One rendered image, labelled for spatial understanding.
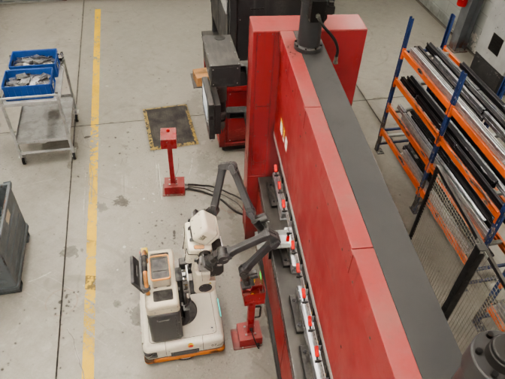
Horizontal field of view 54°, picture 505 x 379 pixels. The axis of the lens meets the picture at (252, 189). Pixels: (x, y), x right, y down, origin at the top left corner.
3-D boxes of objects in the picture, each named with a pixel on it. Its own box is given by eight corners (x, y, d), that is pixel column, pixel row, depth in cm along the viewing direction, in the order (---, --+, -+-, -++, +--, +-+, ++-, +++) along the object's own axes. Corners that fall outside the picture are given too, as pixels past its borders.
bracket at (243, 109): (225, 112, 482) (225, 106, 477) (250, 111, 484) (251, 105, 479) (229, 138, 453) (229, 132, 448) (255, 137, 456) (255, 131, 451)
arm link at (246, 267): (273, 229, 344) (276, 241, 336) (279, 232, 347) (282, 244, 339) (236, 266, 363) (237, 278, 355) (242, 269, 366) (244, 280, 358)
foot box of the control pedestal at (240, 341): (230, 329, 441) (230, 322, 433) (258, 325, 445) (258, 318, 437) (234, 350, 427) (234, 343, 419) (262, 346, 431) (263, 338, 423)
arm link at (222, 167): (220, 157, 367) (217, 159, 358) (238, 162, 366) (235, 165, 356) (209, 213, 380) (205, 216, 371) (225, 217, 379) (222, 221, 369)
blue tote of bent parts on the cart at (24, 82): (10, 83, 558) (4, 70, 546) (56, 80, 567) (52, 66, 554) (5, 101, 533) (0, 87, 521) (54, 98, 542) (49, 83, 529)
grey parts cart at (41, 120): (28, 121, 646) (6, 55, 580) (80, 116, 657) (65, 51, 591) (19, 167, 583) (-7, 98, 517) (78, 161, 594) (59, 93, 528)
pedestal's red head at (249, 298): (240, 285, 396) (240, 271, 384) (259, 282, 399) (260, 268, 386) (244, 306, 382) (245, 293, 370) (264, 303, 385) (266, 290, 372)
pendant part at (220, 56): (204, 116, 482) (201, 34, 423) (229, 114, 486) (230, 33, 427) (211, 150, 446) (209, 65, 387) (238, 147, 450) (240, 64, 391)
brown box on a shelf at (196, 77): (190, 74, 559) (189, 64, 550) (213, 72, 563) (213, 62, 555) (193, 88, 538) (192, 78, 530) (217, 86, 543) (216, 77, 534)
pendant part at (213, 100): (202, 110, 466) (201, 76, 441) (215, 108, 468) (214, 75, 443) (209, 139, 435) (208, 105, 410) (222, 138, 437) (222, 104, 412)
